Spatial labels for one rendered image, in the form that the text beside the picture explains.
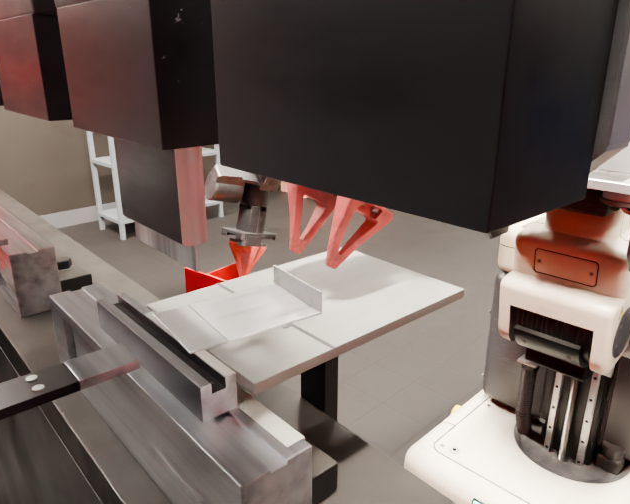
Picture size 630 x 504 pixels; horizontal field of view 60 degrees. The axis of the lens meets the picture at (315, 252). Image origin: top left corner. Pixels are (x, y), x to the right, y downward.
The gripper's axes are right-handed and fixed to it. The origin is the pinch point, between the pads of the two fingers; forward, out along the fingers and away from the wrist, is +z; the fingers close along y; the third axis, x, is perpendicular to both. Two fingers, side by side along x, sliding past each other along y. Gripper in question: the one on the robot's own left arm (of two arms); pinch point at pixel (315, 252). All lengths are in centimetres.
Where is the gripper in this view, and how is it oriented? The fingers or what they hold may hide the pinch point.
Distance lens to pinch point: 54.2
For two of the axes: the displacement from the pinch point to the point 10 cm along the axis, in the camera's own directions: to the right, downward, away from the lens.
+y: 6.6, 2.6, -7.0
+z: -4.0, 9.2, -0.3
